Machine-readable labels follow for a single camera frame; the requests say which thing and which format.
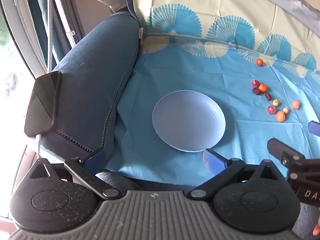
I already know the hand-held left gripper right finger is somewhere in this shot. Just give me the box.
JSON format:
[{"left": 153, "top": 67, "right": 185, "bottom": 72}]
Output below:
[{"left": 187, "top": 149, "right": 280, "bottom": 200}]

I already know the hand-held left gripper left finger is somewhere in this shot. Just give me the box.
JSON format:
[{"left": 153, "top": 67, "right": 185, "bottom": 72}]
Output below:
[{"left": 30, "top": 148, "right": 123, "bottom": 200}]

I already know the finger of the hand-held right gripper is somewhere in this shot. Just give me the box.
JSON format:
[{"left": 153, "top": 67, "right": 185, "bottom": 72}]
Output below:
[
  {"left": 267, "top": 138, "right": 306, "bottom": 166},
  {"left": 308, "top": 121, "right": 320, "bottom": 137}
]

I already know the light blue plate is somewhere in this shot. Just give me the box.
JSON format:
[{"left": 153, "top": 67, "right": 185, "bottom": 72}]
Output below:
[{"left": 152, "top": 90, "right": 226, "bottom": 152}]

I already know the black smartphone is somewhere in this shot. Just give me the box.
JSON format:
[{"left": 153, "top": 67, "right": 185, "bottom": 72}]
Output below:
[{"left": 24, "top": 71, "right": 62, "bottom": 137}]

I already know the blue fabric sofa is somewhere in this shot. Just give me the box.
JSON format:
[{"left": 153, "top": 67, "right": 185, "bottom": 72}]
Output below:
[{"left": 37, "top": 0, "right": 145, "bottom": 180}]

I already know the blue fan-print tablecloth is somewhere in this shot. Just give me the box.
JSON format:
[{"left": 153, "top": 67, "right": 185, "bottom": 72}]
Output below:
[{"left": 105, "top": 0, "right": 320, "bottom": 188}]

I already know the white stand pole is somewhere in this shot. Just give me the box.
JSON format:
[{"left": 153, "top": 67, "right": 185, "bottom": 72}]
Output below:
[{"left": 57, "top": 0, "right": 77, "bottom": 47}]

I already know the teal curtain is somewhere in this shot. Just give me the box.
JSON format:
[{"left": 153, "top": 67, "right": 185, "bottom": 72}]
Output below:
[{"left": 25, "top": 0, "right": 60, "bottom": 65}]

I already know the braided steamer hose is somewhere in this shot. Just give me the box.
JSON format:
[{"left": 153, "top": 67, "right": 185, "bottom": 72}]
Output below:
[{"left": 46, "top": 0, "right": 57, "bottom": 73}]

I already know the white window frame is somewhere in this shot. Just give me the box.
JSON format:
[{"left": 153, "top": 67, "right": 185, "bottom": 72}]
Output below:
[{"left": 0, "top": 0, "right": 48, "bottom": 80}]

